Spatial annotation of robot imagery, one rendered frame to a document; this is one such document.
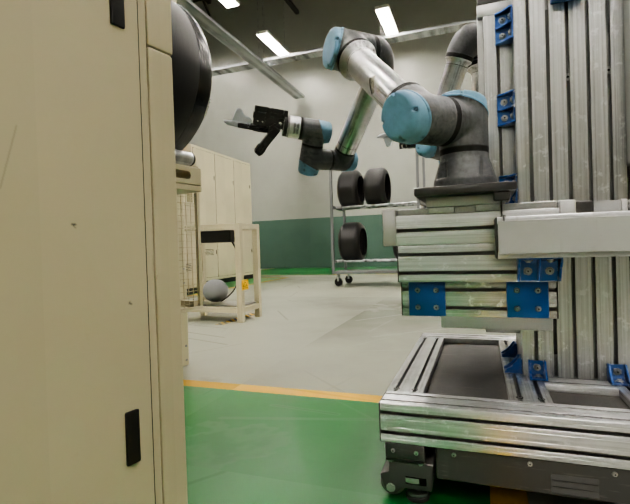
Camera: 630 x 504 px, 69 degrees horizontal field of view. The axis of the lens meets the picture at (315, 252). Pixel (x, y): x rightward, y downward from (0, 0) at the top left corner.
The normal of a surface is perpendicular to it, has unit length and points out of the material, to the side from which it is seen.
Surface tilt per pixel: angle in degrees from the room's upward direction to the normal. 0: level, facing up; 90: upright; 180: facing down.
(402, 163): 90
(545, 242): 90
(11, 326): 90
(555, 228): 90
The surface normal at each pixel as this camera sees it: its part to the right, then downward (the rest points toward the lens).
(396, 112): -0.84, 0.12
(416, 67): -0.34, 0.02
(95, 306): 0.86, -0.02
